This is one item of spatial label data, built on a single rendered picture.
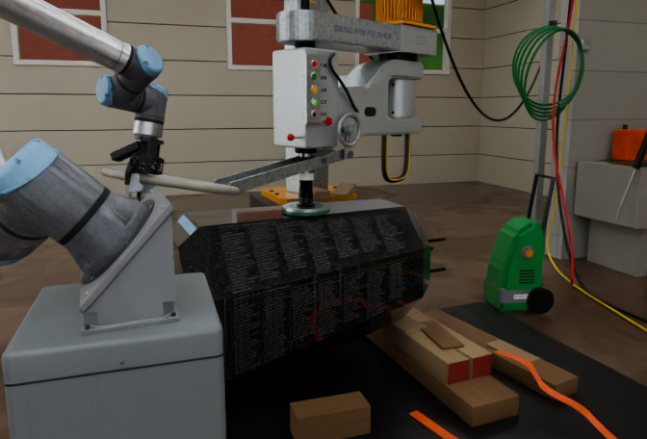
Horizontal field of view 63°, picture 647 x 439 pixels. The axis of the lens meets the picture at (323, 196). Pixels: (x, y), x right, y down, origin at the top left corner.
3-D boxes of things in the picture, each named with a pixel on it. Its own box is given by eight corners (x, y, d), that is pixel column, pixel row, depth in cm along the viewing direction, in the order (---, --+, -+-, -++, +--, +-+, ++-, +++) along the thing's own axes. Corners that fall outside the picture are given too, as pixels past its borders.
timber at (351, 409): (297, 448, 200) (297, 419, 199) (290, 429, 212) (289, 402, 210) (370, 433, 209) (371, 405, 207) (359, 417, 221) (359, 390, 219)
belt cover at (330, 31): (399, 65, 297) (399, 35, 294) (436, 63, 279) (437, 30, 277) (264, 53, 231) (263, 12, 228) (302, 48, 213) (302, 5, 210)
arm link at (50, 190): (80, 222, 103) (-2, 164, 96) (40, 256, 112) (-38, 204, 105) (116, 174, 114) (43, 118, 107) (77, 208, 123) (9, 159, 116)
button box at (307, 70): (316, 123, 227) (316, 55, 222) (321, 123, 225) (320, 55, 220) (302, 123, 221) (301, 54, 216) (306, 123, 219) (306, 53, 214)
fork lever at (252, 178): (327, 155, 262) (326, 145, 260) (356, 158, 248) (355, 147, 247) (210, 191, 216) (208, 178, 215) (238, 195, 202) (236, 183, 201)
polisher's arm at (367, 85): (392, 150, 298) (394, 62, 290) (427, 153, 282) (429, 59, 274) (295, 159, 247) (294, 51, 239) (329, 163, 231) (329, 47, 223)
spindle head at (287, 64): (328, 148, 264) (328, 56, 256) (362, 150, 248) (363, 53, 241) (272, 152, 239) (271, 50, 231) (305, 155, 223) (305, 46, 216)
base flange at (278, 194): (259, 193, 345) (259, 186, 344) (328, 190, 363) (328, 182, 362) (281, 206, 300) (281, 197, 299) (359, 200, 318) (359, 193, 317)
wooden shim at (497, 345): (485, 346, 269) (485, 343, 269) (499, 342, 274) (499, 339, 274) (527, 366, 248) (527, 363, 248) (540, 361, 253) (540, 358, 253)
